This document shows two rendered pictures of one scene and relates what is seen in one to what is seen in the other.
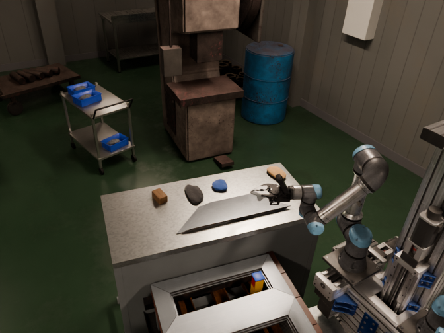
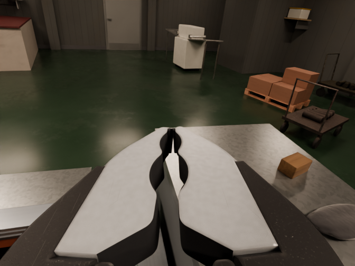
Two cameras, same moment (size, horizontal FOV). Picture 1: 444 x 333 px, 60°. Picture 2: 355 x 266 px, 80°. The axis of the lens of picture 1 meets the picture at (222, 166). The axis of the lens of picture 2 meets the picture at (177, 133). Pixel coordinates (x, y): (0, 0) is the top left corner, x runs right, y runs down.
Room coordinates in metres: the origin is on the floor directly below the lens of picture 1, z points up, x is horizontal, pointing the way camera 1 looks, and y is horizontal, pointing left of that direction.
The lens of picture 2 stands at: (1.54, -0.27, 1.52)
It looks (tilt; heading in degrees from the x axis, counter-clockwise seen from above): 30 degrees down; 95
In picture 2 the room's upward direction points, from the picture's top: 6 degrees clockwise
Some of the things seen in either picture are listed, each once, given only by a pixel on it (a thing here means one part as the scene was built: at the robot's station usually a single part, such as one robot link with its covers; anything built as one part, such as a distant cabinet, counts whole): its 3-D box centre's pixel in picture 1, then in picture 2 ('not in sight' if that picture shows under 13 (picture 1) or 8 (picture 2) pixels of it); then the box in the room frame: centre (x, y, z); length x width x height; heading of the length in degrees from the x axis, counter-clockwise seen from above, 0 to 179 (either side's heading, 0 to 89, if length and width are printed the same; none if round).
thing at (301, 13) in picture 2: not in sight; (298, 13); (4.03, 7.02, 1.73); 0.45 x 0.38 x 0.25; 123
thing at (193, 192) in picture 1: (194, 193); (343, 220); (1.98, 0.17, 1.06); 0.20 x 0.10 x 0.03; 24
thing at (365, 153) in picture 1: (358, 193); not in sight; (1.61, -0.72, 1.41); 0.15 x 0.12 x 0.55; 7
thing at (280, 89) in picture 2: not in sight; (280, 84); (3.24, 4.42, 0.34); 1.25 x 0.93 x 0.68; 124
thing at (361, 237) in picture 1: (358, 239); not in sight; (1.48, -0.73, 1.20); 0.13 x 0.12 x 0.14; 7
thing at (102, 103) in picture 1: (100, 125); not in sight; (3.96, 1.44, 0.43); 0.92 x 0.54 x 0.86; 39
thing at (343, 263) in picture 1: (353, 256); not in sight; (1.47, -0.74, 1.09); 0.15 x 0.15 x 0.10
